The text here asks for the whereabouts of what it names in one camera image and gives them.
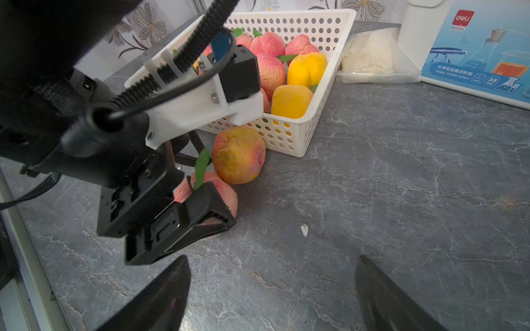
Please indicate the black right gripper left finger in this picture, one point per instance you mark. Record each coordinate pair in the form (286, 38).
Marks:
(161, 305)

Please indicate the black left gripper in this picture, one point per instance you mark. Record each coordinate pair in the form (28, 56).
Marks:
(140, 202)

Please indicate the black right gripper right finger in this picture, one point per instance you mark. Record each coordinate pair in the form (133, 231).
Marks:
(384, 305)

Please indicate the pink peach with leaf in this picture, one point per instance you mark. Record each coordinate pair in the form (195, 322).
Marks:
(209, 204)

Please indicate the orange wrinkled peach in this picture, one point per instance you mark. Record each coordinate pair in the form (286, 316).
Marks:
(238, 155)

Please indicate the yellow peach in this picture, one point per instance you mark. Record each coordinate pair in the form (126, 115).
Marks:
(291, 101)
(307, 70)

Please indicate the pink peach row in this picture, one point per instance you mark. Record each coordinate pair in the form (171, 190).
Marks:
(266, 102)

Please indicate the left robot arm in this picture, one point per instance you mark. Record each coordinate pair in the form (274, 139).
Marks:
(56, 121)

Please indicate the white perforated plastic basket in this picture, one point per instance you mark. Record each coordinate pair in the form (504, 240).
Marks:
(329, 31)

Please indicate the clear bag of white material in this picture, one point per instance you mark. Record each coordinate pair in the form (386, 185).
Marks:
(375, 57)

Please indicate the blue lidded storage box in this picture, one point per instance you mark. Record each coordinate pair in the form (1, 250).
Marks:
(480, 48)

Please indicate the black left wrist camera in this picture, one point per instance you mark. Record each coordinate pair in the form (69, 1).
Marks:
(194, 109)

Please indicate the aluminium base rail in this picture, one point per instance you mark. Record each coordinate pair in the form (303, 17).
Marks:
(28, 301)

